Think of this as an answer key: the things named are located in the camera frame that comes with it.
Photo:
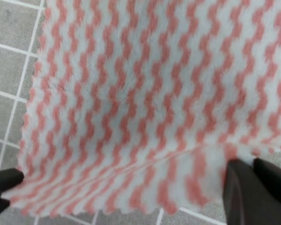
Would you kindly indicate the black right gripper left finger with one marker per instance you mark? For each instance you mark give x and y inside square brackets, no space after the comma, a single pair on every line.
[246,201]

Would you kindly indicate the pink white wavy striped towel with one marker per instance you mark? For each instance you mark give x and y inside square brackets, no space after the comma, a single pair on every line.
[142,105]

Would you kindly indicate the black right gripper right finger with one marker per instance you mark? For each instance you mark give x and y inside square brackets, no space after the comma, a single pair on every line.
[270,176]

